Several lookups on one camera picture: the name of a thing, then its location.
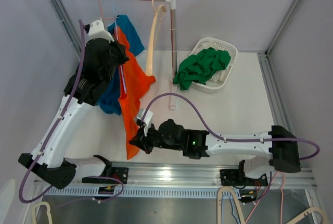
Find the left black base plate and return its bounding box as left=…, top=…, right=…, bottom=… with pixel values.
left=81, top=166, right=129, bottom=184

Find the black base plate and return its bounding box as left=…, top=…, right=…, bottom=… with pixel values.
left=220, top=169, right=268, bottom=189
left=81, top=166, right=129, bottom=184

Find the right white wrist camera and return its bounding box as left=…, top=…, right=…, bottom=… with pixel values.
left=135, top=108, right=153, bottom=136

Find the aluminium rail frame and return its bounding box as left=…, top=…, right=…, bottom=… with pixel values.
left=33, top=160, right=317, bottom=190

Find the light blue plastic hanger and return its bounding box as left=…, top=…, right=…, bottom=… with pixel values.
left=112, top=3, right=127, bottom=94

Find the white plastic laundry basket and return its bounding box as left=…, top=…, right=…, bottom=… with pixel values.
left=190, top=37, right=238, bottom=94

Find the white slotted cable duct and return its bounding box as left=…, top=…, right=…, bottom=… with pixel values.
left=43, top=186, right=261, bottom=199

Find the green t shirt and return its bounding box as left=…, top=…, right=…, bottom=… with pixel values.
left=173, top=47, right=231, bottom=91

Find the beige plastic hanger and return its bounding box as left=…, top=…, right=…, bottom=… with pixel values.
left=145, top=0, right=167, bottom=77

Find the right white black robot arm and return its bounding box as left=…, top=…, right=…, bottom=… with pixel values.
left=130, top=119, right=301, bottom=185

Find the blue t shirt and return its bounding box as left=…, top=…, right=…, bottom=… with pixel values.
left=98, top=15, right=145, bottom=115

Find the beige hanger bottom right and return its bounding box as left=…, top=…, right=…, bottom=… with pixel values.
left=287, top=207, right=329, bottom=224

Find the metal clothes rack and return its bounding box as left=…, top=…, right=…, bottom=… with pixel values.
left=38, top=0, right=181, bottom=110

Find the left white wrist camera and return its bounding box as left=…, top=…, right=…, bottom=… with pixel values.
left=84, top=19, right=114, bottom=42

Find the cream cloth in basket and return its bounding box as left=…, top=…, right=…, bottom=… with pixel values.
left=197, top=40, right=238, bottom=83

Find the pink hanger bottom right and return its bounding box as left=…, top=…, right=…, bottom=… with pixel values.
left=245, top=171, right=286, bottom=224

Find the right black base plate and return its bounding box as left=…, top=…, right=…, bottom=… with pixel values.
left=220, top=169, right=268, bottom=189

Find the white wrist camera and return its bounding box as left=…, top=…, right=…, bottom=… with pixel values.
left=135, top=108, right=153, bottom=136
left=84, top=19, right=114, bottom=42

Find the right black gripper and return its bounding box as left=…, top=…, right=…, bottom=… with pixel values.
left=130, top=120, right=183, bottom=154

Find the beige hanger bottom centre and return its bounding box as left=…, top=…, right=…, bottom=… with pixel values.
left=216, top=186, right=245, bottom=224

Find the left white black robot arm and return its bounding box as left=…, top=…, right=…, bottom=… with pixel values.
left=18, top=38, right=129, bottom=189

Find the pink plastic hanger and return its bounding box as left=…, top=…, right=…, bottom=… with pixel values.
left=98, top=0, right=118, bottom=22

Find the orange t shirt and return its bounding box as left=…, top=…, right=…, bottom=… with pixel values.
left=115, top=27, right=156, bottom=160

